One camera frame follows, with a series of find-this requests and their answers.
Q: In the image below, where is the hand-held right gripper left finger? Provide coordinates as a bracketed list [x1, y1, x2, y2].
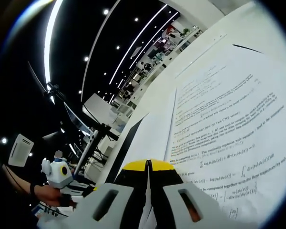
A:
[37, 159, 150, 229]

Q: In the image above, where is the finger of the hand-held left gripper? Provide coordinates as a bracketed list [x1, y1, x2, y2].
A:
[61, 180, 96, 195]

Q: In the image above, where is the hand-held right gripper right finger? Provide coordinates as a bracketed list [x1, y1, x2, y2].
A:
[147, 158, 232, 229]

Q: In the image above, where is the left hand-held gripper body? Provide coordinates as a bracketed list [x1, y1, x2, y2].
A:
[41, 157, 74, 190]

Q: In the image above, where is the person's left forearm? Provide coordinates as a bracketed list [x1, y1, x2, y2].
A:
[1, 164, 36, 203]

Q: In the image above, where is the black monitor stand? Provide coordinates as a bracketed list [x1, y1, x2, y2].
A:
[75, 121, 122, 176]

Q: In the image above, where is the grey computer monitor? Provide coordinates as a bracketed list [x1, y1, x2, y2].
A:
[82, 93, 115, 125]

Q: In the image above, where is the white box-shaped wall device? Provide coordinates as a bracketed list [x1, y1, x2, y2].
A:
[8, 133, 35, 167]

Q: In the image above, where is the black camera on pole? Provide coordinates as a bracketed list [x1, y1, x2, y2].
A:
[44, 82, 65, 96]

